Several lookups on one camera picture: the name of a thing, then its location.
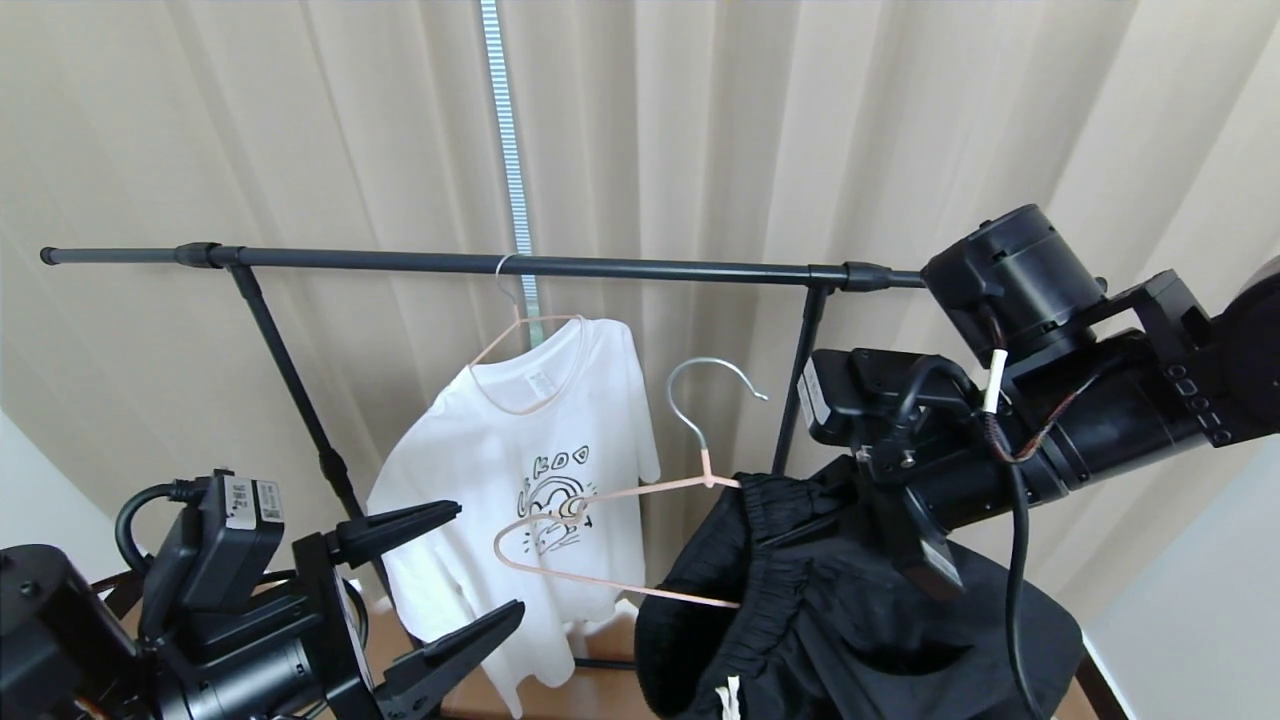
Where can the black clothes rack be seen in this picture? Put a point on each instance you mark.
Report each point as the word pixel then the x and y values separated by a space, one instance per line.
pixel 600 267

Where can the beige curtain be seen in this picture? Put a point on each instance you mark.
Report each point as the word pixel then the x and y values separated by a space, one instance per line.
pixel 300 120

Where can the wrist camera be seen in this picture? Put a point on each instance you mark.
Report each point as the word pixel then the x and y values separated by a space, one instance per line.
pixel 860 390
pixel 230 540

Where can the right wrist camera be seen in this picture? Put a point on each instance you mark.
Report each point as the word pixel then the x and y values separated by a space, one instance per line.
pixel 860 390

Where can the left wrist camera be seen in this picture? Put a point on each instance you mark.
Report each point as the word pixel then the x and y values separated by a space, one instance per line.
pixel 230 540

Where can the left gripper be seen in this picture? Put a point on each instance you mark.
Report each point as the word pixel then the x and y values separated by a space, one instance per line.
pixel 330 640

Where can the black garment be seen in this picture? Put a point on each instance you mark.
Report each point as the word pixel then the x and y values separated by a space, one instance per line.
pixel 850 640

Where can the pink clothes hanger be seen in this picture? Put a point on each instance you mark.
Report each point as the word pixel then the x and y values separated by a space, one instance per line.
pixel 505 330
pixel 600 583

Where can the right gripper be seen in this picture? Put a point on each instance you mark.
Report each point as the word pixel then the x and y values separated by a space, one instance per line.
pixel 960 490

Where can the white printed t-shirt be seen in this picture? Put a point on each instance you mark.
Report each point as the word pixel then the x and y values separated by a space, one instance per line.
pixel 480 470

